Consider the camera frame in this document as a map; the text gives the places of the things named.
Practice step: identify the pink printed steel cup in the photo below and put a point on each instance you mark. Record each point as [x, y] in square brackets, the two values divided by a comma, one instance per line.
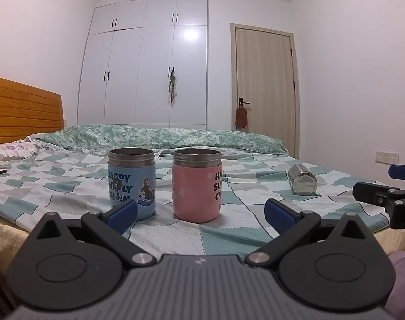
[195, 190]

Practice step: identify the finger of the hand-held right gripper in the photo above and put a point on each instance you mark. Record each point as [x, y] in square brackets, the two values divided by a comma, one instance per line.
[402, 172]
[372, 192]

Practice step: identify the blue printed steel cup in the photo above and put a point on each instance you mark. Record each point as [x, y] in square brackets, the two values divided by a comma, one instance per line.
[132, 180]

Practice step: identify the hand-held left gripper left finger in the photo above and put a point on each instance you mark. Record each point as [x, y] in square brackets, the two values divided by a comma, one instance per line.
[124, 214]

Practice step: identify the floral green quilt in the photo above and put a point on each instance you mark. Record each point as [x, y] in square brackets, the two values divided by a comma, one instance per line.
[155, 138]

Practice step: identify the plain steel cup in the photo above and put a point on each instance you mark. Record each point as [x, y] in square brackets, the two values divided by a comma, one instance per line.
[302, 181]

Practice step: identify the floral frilled pillow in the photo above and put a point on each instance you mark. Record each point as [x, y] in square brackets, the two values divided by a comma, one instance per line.
[8, 151]

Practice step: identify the checked green bed sheet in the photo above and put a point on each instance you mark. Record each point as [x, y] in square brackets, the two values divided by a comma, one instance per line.
[72, 186]

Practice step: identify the light wooden door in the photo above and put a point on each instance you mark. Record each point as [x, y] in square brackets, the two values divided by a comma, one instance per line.
[265, 90]

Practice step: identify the pink cloth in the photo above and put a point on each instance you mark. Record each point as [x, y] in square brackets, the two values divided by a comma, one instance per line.
[404, 283]

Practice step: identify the white wardrobe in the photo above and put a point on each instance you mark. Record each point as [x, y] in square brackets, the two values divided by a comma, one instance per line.
[139, 73]

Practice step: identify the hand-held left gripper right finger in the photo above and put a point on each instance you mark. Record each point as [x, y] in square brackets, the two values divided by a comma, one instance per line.
[278, 215]

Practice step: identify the wooden headboard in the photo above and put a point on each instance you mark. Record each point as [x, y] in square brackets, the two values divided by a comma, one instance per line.
[22, 113]

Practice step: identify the white wall socket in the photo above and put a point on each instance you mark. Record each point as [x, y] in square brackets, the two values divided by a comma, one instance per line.
[387, 157]

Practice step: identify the green hanging ornament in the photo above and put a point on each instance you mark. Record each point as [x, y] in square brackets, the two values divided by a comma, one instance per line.
[172, 85]

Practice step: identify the beige mattress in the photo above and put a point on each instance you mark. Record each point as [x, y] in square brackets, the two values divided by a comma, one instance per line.
[5, 240]

